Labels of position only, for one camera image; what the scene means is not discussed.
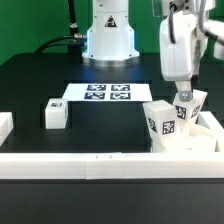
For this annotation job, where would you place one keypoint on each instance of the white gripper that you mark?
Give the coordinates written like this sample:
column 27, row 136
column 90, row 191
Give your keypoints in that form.
column 179, row 59

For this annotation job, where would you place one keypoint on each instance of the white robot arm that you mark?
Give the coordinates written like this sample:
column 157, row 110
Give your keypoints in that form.
column 110, row 39

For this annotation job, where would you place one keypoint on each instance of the white marker sheet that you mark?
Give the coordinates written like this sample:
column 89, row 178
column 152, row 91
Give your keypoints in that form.
column 123, row 92

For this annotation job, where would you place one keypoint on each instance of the white front fence bar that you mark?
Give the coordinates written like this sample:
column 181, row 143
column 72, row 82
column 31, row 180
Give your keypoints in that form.
column 111, row 166

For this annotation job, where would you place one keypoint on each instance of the white left fence bar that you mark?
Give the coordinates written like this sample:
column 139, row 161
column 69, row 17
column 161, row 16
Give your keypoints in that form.
column 6, row 125

